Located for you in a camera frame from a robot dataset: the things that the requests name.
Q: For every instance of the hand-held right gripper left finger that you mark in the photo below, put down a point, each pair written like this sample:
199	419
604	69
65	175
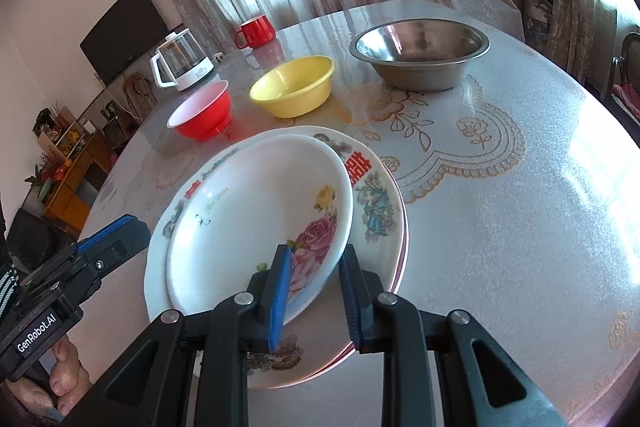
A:
280	302

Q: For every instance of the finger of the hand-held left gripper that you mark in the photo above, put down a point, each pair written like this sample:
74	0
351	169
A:
120	237

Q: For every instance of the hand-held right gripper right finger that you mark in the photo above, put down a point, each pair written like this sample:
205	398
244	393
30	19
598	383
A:
350	302

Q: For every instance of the white plate with purple flowers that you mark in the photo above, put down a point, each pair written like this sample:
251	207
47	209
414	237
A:
405	232

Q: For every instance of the white plate with pink roses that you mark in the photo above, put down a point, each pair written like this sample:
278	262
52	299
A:
250	207

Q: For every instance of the white plate with red characters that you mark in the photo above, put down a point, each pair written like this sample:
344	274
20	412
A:
370	187

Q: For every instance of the red bowl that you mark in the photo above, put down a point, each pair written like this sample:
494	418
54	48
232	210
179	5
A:
200	127

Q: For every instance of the yellow bowl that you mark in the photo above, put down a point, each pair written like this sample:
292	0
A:
295	102

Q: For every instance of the stainless steel bowl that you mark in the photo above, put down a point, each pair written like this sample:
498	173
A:
415	74

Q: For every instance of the person's left hand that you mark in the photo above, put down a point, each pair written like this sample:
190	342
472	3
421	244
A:
65	377

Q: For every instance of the orange wooden cabinet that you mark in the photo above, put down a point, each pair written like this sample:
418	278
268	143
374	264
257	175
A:
75	187

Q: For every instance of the black sofa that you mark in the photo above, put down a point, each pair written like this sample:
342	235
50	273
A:
35	237

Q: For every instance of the small black appliance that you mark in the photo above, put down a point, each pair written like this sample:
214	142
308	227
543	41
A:
112	122

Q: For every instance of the small wooden shelf unit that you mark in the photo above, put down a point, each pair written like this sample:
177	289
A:
62	134

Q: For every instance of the brown wooden chair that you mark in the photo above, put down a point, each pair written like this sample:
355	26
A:
137	94

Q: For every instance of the white glass electric kettle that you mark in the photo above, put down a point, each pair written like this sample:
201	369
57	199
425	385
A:
185	62

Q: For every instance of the red mug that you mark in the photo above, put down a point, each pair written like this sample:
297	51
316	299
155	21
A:
257	32

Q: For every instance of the patterned cushion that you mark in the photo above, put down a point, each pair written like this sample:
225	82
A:
537	14

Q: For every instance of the dark chair with pink cushion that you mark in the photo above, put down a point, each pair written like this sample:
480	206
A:
625	82

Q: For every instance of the black wall television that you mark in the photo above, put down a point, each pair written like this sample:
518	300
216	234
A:
125	32

